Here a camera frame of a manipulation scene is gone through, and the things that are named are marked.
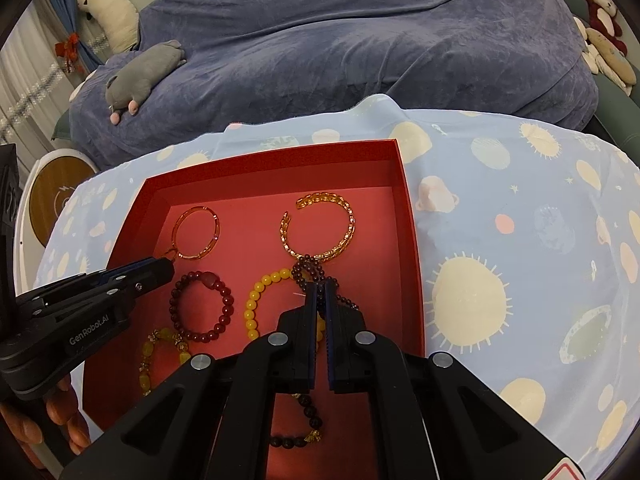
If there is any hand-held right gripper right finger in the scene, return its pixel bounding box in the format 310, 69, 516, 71
324, 280, 586, 480

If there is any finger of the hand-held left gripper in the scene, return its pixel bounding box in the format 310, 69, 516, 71
32, 260, 176, 328
15, 257, 163, 311

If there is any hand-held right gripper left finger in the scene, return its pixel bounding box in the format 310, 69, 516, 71
75, 282, 321, 480

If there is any dark purple garnet bracelet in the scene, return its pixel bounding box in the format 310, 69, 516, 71
291, 254, 361, 321

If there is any dark red bead bracelet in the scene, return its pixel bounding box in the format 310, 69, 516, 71
169, 270, 235, 343

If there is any orange bead bracelet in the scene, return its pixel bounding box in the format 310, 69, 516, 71
243, 269, 326, 343

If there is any yellow bead bracelet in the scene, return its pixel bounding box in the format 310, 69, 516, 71
137, 327, 193, 398

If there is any rose gold bangle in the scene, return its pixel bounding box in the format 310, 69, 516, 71
171, 205, 222, 262

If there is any gold chain bangle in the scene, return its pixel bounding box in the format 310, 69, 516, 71
279, 191, 357, 261

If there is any red cardboard box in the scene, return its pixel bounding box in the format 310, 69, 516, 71
82, 139, 427, 480

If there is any black bead bracelet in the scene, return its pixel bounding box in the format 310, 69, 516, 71
267, 392, 326, 448

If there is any person's left hand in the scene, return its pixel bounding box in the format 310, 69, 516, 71
0, 375, 93, 468

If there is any white round wooden-top device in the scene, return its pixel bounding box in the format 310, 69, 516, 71
15, 149, 98, 281

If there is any light blue printed sheet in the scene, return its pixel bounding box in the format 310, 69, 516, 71
37, 95, 640, 480

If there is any grey plush toy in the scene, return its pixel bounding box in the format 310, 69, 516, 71
104, 39, 188, 126

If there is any white curtain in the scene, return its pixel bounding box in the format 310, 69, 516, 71
0, 7, 76, 143

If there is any red bow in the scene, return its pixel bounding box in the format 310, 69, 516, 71
54, 32, 82, 73

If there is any white plush toy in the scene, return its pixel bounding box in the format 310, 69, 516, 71
75, 0, 141, 56

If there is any blue curtain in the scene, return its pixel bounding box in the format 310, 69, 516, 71
42, 0, 108, 78

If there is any blue-grey blanket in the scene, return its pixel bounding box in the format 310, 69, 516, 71
52, 0, 601, 171

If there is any beige plush toy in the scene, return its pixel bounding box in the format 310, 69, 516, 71
572, 15, 638, 96

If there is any red monkey plush toy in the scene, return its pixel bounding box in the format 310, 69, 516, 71
579, 0, 628, 56

